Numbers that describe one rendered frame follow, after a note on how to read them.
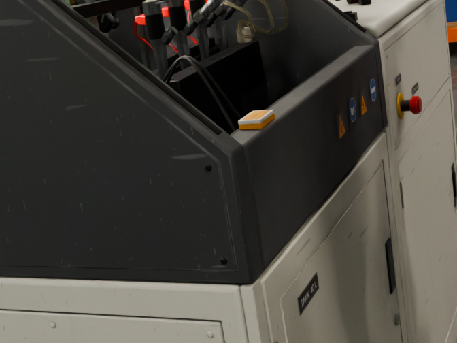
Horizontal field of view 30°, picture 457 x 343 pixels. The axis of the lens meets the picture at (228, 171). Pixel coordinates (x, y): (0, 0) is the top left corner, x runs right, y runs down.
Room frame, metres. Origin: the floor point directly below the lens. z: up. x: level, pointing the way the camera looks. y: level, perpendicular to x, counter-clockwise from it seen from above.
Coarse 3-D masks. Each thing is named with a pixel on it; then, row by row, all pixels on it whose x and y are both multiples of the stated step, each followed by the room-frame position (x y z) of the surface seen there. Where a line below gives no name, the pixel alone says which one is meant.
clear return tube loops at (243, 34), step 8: (264, 0) 1.47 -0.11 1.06; (240, 8) 1.40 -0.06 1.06; (248, 16) 1.40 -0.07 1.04; (272, 16) 1.47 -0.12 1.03; (240, 24) 1.56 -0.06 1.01; (248, 24) 1.55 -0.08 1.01; (272, 24) 1.47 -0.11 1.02; (240, 32) 1.47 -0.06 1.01; (248, 32) 1.56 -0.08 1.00; (256, 32) 1.40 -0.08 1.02; (264, 32) 1.52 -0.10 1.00; (272, 32) 1.53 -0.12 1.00; (240, 40) 1.56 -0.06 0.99; (248, 40) 1.56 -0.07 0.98
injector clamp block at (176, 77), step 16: (240, 48) 1.50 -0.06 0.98; (256, 48) 1.56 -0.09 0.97; (208, 64) 1.38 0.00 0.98; (224, 64) 1.43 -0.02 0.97; (240, 64) 1.48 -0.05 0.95; (256, 64) 1.55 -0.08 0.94; (176, 80) 1.27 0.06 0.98; (192, 80) 1.31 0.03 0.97; (208, 80) 1.36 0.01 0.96; (224, 80) 1.42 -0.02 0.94; (240, 80) 1.48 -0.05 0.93; (256, 80) 1.54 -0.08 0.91; (192, 96) 1.30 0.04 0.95; (208, 96) 1.35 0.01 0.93; (240, 96) 1.47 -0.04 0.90; (208, 112) 1.34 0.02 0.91; (240, 112) 1.46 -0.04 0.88; (224, 128) 1.39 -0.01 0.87
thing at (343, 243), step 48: (384, 144) 1.50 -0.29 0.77; (336, 192) 1.22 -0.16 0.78; (384, 192) 1.46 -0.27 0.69; (336, 240) 1.19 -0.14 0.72; (384, 240) 1.43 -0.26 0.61; (288, 288) 1.01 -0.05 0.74; (336, 288) 1.17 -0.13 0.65; (384, 288) 1.40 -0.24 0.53; (288, 336) 0.98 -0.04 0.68; (336, 336) 1.14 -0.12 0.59; (384, 336) 1.37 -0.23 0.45
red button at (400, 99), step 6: (402, 96) 1.64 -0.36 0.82; (414, 96) 1.62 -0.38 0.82; (402, 102) 1.62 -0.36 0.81; (408, 102) 1.62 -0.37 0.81; (414, 102) 1.60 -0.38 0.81; (420, 102) 1.62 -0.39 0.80; (402, 108) 1.62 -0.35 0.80; (408, 108) 1.61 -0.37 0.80; (414, 108) 1.60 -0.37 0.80; (420, 108) 1.61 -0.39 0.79; (402, 114) 1.63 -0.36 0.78
